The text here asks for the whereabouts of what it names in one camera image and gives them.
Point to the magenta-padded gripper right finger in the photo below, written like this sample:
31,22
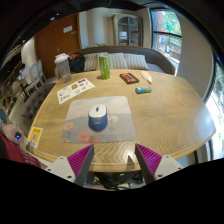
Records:
150,160

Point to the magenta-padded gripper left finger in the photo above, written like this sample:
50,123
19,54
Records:
81,160

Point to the blue and white computer mouse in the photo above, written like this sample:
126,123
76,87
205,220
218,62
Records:
98,120

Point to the yellow square sticker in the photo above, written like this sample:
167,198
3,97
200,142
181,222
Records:
34,137

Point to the person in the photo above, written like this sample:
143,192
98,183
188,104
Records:
16,153

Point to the white sticker sheet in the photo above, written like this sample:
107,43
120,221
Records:
75,90

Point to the green and blue small pack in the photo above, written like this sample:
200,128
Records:
143,90

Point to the grey tufted chair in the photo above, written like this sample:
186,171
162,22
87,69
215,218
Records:
33,106

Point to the black and red box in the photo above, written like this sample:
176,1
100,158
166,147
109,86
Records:
129,78

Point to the clear plastic shaker bottle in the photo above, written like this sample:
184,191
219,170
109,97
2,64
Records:
63,70

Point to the green drink can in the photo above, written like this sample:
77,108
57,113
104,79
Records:
104,68

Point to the black backpack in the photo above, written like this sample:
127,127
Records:
77,64

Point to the striped cushion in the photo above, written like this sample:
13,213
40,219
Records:
117,60
90,62
136,61

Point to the grey curved sofa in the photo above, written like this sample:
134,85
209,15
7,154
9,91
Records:
156,58

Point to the brown wooden door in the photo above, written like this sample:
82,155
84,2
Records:
51,43

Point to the black-framed window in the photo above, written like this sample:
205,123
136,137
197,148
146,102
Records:
168,36

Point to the white door sign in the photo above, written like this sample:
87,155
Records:
67,29

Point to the arched glass door cabinet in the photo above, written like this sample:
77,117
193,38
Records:
128,30

